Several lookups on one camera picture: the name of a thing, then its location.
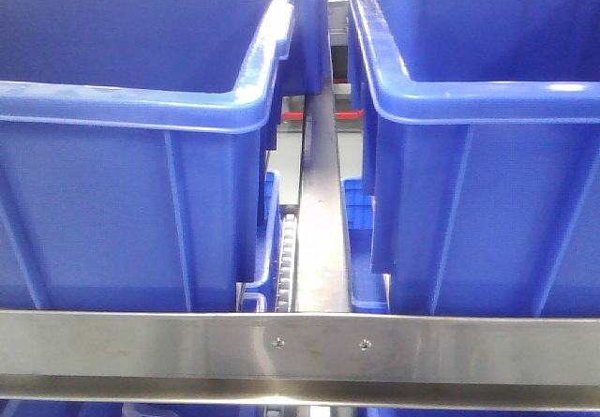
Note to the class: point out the large blue bin left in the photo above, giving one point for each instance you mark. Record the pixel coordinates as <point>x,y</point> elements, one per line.
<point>131,150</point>

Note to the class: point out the large blue bin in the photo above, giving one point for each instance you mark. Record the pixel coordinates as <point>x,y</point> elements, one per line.
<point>131,150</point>
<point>482,154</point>

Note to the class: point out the large blue bin right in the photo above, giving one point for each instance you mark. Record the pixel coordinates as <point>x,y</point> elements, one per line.
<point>482,154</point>

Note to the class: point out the steel roller rail divider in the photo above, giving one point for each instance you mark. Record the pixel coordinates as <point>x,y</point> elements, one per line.
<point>313,272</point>

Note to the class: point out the steel flow rack frame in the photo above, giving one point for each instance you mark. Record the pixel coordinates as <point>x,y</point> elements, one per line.
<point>358,360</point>

